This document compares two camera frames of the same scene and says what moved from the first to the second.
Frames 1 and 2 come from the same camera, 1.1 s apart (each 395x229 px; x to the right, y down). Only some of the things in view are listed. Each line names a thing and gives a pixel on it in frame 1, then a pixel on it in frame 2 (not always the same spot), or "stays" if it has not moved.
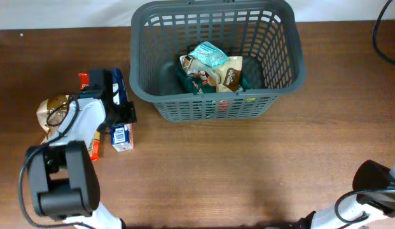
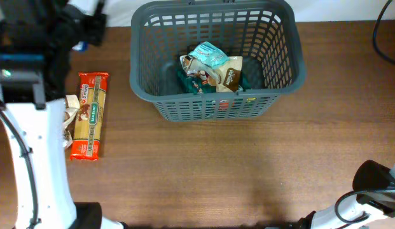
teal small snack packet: [210, 55] stays
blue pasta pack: [122, 134] → [81, 46]
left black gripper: [129, 113] → [97, 35]
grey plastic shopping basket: [267, 35] stays
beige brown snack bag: [227, 78] stays
